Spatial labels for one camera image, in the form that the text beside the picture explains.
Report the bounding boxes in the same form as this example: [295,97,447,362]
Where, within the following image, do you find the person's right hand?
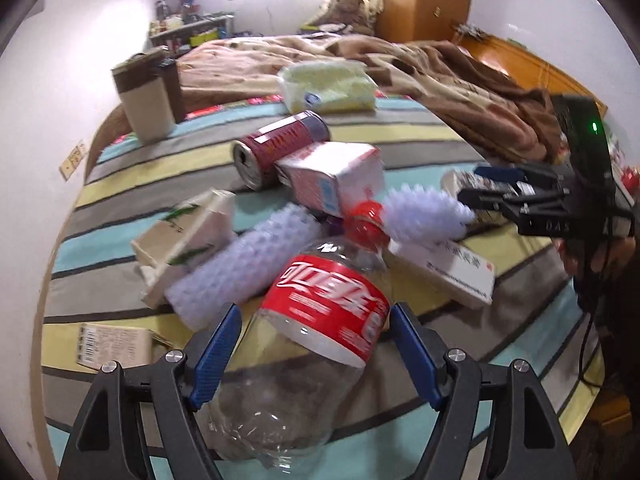
[552,235,637,281]

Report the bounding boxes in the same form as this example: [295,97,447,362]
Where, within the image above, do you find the brown blanket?
[175,35,563,163]

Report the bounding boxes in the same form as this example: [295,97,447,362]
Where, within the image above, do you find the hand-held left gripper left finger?
[57,302,243,480]

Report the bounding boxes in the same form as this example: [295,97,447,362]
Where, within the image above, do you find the wall socket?
[60,142,90,181]

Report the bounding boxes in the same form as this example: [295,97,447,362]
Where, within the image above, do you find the yellow tissue pack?
[277,59,378,115]

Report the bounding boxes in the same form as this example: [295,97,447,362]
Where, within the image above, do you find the black cable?
[575,210,632,386]

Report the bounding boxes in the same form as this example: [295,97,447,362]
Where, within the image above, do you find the white green paper carton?
[131,189,237,309]

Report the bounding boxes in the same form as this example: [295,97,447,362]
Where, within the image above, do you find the beige brown travel mug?
[111,49,176,142]

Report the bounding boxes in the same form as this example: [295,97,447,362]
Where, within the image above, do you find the small white printed box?
[441,169,506,225]

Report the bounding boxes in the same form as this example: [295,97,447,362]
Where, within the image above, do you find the wooden wardrobe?
[375,0,477,43]

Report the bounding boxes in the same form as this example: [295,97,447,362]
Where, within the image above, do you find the striped bed sheet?
[42,95,606,461]

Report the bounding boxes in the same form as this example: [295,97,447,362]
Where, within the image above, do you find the white medicine box red stripe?
[387,237,497,308]

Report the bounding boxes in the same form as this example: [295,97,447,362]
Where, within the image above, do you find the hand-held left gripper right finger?
[389,302,576,480]

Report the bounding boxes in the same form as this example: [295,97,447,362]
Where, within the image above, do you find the person's right forearm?
[575,270,640,480]

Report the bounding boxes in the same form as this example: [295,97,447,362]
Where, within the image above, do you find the white bumpy roller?
[381,183,476,243]

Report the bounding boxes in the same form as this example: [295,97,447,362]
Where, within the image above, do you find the lavender bumpy roller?
[167,203,323,332]

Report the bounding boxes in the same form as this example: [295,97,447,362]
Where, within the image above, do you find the cluttered desk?
[149,12,235,56]

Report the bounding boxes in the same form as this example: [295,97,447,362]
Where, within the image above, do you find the strawberry milk carton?
[274,142,383,218]

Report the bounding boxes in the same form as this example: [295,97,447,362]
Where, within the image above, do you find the beige box with barcode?
[76,323,173,372]

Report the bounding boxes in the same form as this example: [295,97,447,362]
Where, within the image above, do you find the red drink can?
[232,110,332,192]

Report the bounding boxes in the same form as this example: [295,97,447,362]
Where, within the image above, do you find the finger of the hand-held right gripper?
[473,163,560,187]
[457,184,532,222]

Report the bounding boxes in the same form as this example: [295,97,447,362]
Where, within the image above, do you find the brown teddy bear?
[325,0,375,36]

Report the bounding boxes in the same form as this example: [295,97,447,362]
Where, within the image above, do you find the wooden headboard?
[452,32,608,118]

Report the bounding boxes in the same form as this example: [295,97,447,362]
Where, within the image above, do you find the clear plastic bottle red label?
[207,200,393,471]

